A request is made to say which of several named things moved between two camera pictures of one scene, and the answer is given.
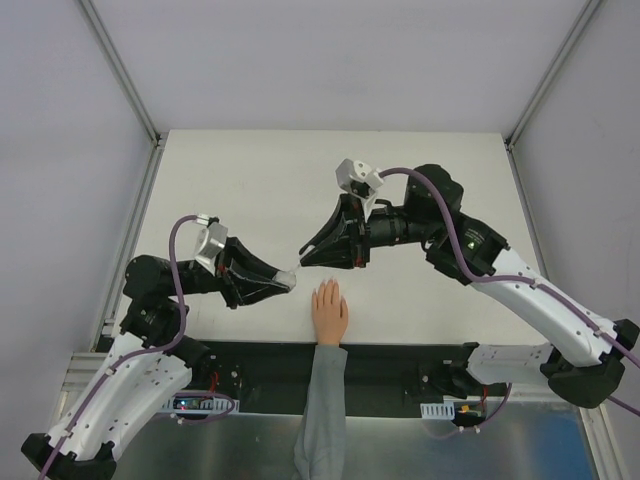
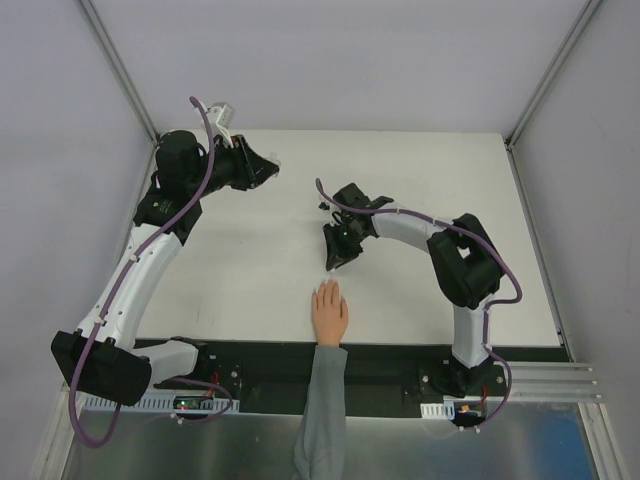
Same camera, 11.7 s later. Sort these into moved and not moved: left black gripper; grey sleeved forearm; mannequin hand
Moved: left black gripper
Not moved: mannequin hand; grey sleeved forearm
